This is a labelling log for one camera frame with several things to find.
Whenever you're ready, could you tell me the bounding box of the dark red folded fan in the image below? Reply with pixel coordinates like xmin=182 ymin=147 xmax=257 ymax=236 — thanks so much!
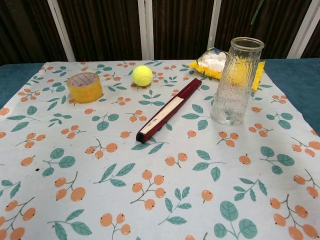
xmin=136 ymin=77 xmax=203 ymax=144

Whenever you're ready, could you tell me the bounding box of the yellow bag of white cubes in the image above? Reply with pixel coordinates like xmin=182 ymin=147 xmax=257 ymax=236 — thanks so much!
xmin=187 ymin=47 xmax=266 ymax=91

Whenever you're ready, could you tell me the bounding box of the clear glass cup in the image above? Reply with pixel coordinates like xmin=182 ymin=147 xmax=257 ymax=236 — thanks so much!
xmin=210 ymin=36 xmax=265 ymax=126

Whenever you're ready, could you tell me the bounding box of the teal table cover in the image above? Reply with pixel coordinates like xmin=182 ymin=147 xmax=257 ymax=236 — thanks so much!
xmin=0 ymin=57 xmax=320 ymax=137

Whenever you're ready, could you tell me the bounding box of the floral print tablecloth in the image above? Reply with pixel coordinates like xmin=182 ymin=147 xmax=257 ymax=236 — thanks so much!
xmin=0 ymin=59 xmax=320 ymax=240

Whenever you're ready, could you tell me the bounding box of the white partition frame post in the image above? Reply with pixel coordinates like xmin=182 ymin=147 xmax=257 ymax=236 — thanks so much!
xmin=137 ymin=0 xmax=154 ymax=61
xmin=286 ymin=0 xmax=320 ymax=60
xmin=207 ymin=0 xmax=222 ymax=50
xmin=47 ymin=0 xmax=76 ymax=62

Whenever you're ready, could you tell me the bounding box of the yellow tennis ball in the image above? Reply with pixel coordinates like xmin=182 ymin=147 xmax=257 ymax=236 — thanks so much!
xmin=131 ymin=65 xmax=154 ymax=88

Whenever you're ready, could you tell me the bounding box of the yellow clear tape roll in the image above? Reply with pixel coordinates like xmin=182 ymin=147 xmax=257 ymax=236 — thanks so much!
xmin=66 ymin=72 xmax=104 ymax=104

